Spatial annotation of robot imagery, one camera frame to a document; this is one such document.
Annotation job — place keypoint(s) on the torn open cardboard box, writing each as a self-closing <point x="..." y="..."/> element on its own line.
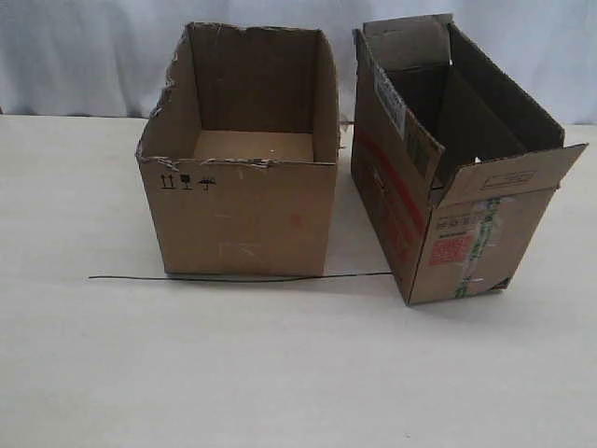
<point x="239" y="156"/>

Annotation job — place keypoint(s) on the white backdrop curtain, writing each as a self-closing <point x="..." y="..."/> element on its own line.
<point x="108" y="58"/>

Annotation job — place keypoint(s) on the labelled cardboard box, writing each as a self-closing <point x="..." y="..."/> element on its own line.
<point x="455" y="163"/>

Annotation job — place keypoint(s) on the thin black line marker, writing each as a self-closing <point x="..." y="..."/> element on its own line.
<point x="239" y="280"/>

